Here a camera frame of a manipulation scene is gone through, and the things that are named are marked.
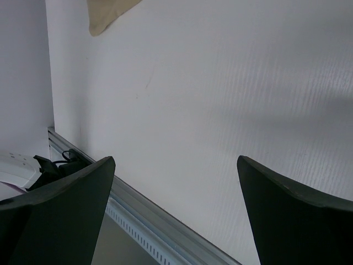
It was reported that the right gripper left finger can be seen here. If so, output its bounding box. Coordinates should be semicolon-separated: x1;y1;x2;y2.
1;156;115;264

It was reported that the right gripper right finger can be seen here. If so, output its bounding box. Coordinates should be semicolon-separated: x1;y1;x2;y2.
237;156;352;264

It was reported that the beige t shirt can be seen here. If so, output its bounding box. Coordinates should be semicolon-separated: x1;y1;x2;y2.
87;0;141;37

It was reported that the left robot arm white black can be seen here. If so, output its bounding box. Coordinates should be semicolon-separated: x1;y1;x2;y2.
1;149;92;200

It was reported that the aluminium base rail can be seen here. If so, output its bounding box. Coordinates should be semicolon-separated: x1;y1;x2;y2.
47;126;243;265

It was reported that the white slotted cable duct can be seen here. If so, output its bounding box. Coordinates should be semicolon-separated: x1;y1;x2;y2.
106;203;183;265

